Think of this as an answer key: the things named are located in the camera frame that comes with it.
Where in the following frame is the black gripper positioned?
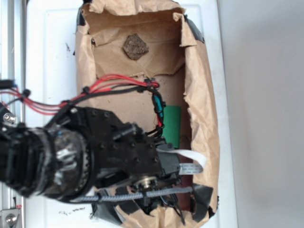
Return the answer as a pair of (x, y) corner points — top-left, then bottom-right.
(134, 194), (181, 215)

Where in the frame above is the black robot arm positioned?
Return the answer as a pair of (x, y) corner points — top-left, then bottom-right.
(0, 107), (181, 214)

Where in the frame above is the green wooden block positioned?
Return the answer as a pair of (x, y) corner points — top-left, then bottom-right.
(162, 105), (181, 148)

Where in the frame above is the brown crumbly cube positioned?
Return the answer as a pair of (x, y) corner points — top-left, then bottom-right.
(123, 33), (149, 60)

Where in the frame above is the brown paper bag tray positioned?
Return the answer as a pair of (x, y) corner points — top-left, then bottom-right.
(75, 0), (220, 228)

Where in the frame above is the grey braided cable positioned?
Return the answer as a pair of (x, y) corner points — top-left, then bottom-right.
(71, 186), (193, 204)

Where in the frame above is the white flat ribbon cable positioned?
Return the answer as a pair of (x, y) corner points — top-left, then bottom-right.
(156, 148), (207, 176)

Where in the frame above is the aluminium frame rail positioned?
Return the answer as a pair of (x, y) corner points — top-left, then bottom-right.
(0, 0), (26, 228)

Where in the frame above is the silver corner bracket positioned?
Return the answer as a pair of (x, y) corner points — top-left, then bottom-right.
(0, 209), (22, 228)

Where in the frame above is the red and black wire bundle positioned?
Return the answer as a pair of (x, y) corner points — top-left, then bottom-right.
(0, 74), (167, 138)

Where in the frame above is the black mounting bracket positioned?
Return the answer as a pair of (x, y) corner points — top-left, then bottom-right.
(0, 102), (16, 129)

